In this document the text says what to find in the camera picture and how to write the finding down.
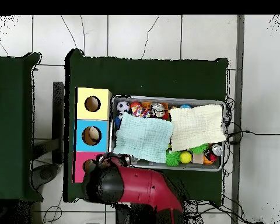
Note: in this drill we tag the wooden box with three holes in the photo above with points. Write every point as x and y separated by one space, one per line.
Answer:
93 114

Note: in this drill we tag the cream waffle cloth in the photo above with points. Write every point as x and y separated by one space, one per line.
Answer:
196 126

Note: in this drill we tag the green spiky ball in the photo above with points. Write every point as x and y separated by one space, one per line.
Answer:
172 159

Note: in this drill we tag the beige wooden block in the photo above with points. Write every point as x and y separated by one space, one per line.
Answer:
197 159

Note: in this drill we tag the green covered side table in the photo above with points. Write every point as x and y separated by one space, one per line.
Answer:
11 128

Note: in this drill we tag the clear mesh bin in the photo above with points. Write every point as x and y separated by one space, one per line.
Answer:
196 100

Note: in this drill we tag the small soccer ball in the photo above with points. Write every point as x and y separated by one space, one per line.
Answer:
123 106

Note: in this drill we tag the yellow ball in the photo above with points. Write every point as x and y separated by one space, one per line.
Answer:
185 157

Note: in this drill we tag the crushed silver can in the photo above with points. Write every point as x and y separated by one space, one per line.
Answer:
158 107

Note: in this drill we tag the dark green table cloth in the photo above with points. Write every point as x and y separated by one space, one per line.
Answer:
142 77

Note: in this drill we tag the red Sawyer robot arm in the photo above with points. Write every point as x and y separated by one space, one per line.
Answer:
140 186

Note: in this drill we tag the orange ball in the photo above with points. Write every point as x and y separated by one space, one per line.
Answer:
135 104

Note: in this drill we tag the mint waffle cloth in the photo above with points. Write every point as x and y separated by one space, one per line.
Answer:
142 137

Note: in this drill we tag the blue globe ball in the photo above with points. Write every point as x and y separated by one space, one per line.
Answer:
185 106

